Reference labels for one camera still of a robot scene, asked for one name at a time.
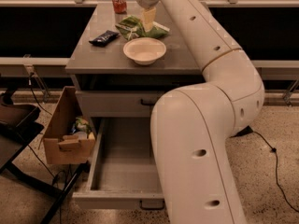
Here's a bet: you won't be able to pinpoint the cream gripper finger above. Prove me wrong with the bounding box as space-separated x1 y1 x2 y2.
141 7 156 32

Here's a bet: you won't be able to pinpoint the green jalapeno chip bag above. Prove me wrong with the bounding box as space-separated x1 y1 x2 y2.
115 16 170 41

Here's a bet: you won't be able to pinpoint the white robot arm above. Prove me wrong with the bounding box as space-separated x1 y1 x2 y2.
136 0 264 224

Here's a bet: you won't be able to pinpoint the grey drawer cabinet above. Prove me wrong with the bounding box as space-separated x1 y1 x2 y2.
66 2 204 142

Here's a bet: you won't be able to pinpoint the closed grey upper drawer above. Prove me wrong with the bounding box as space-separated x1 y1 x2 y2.
76 91 163 118

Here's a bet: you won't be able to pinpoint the open grey middle drawer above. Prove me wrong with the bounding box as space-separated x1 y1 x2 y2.
73 118 165 211

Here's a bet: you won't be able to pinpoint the white paper bowl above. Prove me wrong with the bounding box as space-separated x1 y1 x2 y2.
123 37 166 65

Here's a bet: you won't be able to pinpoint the snack bags in box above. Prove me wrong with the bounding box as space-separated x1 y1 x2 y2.
70 117 92 139

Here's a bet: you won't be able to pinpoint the black power adapter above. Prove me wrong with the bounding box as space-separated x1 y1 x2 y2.
235 126 253 137

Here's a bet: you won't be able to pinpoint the cardboard box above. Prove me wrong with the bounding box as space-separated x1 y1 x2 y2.
43 87 95 164

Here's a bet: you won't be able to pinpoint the black folding table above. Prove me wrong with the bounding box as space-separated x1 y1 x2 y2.
0 84 87 224

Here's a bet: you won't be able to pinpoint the black floor cable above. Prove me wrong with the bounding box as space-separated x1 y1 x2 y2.
252 131 299 214

